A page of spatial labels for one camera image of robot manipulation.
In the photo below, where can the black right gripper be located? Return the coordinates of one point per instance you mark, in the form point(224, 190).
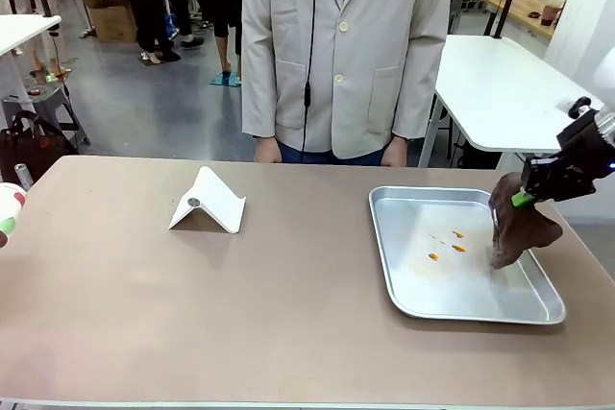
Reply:
point(562, 179)

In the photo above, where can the brown towel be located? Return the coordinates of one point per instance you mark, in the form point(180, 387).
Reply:
point(516, 232)

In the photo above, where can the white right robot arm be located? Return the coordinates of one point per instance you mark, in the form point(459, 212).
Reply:
point(606, 83)

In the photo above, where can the person's left hand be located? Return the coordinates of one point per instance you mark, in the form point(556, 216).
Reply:
point(396, 153)

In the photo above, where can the person's right hand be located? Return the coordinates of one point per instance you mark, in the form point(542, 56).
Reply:
point(266, 151)

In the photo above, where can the white table with metal legs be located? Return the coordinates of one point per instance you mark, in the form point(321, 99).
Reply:
point(495, 88)

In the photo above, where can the silver metal tray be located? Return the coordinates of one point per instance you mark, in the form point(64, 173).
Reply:
point(447, 295)

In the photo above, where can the blue jeans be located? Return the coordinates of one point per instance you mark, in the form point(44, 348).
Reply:
point(346, 158)

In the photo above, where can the wooden workbench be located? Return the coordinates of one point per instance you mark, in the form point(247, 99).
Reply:
point(523, 14)

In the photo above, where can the dark red cup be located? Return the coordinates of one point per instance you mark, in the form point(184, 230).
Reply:
point(551, 15)

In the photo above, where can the person in beige jacket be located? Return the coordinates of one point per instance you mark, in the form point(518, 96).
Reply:
point(365, 69)

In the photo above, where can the white folding phone stand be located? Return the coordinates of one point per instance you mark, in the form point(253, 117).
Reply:
point(211, 203)

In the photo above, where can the bystander in black trousers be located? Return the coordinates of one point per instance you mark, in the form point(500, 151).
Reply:
point(146, 2)

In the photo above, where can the cardboard box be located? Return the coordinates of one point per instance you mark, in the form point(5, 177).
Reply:
point(113, 21)

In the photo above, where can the grey metal stool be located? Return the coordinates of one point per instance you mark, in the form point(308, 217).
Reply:
point(48, 103)

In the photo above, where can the dark red bag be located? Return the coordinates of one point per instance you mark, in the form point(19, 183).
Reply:
point(33, 151)

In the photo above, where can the silver metal cylinder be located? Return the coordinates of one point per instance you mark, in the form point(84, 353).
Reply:
point(22, 176)

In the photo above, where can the small white table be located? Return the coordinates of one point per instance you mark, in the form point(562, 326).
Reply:
point(24, 28)

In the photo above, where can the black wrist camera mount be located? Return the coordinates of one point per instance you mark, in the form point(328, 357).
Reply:
point(579, 134)

